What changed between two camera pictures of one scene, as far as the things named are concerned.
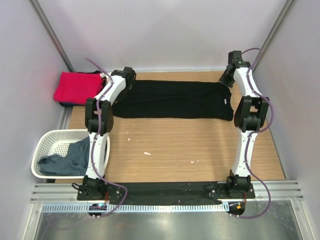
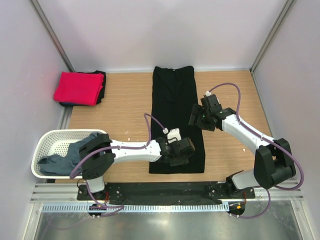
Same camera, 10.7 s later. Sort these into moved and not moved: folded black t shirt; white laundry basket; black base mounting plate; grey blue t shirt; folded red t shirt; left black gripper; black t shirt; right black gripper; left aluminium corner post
Moved: left black gripper; black t shirt; right black gripper
Not moved: grey blue t shirt; folded red t shirt; left aluminium corner post; folded black t shirt; black base mounting plate; white laundry basket
